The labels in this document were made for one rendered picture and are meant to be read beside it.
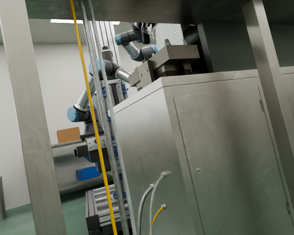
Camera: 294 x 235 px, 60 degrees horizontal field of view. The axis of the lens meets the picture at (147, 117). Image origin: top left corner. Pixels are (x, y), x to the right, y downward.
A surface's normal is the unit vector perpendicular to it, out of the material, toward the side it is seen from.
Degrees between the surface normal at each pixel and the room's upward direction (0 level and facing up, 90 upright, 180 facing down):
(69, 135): 90
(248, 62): 90
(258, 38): 90
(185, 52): 90
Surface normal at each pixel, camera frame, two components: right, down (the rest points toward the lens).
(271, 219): 0.44, -0.18
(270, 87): -0.87, 0.15
